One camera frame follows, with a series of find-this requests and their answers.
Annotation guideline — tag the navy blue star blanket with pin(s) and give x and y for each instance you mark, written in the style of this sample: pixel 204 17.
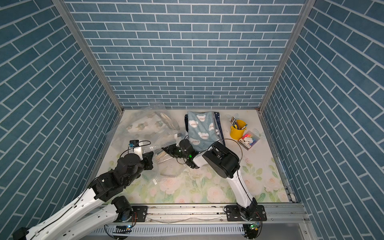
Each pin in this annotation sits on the navy blue star blanket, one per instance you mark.
pixel 219 123

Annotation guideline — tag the light blue bear blanket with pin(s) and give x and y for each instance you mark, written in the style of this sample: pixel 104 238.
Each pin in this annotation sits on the light blue bear blanket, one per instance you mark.
pixel 202 129

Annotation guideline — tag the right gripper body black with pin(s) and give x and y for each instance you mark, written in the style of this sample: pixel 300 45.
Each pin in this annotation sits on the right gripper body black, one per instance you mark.
pixel 178 152

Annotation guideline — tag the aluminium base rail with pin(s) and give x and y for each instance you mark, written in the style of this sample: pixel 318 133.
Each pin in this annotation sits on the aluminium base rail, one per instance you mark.
pixel 192 214

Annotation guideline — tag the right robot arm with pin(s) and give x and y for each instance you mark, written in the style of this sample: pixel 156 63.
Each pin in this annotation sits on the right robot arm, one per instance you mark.
pixel 227 165

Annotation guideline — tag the cream bear print blanket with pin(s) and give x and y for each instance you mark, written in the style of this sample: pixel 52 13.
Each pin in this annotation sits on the cream bear print blanket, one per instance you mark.
pixel 152 123

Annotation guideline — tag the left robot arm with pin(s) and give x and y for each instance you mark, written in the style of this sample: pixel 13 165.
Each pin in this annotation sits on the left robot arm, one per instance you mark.
pixel 98 205

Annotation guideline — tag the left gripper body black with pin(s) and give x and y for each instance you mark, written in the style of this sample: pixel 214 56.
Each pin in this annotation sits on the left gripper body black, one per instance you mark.
pixel 145 164

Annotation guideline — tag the yellow metal pen bucket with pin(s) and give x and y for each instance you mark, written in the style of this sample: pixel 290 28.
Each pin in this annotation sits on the yellow metal pen bucket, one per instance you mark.
pixel 238 130

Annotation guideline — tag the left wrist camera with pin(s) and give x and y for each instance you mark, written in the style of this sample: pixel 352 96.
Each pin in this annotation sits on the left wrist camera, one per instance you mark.
pixel 135 146

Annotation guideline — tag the clear plastic vacuum bag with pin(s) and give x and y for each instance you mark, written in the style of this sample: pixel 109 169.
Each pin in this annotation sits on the clear plastic vacuum bag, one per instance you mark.
pixel 165 166

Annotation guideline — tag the clear box of stationery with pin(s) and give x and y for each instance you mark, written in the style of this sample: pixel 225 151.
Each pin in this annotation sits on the clear box of stationery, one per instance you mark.
pixel 252 134

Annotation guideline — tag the pens in bucket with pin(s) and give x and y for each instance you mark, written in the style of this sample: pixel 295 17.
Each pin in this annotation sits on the pens in bucket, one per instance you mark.
pixel 234 123

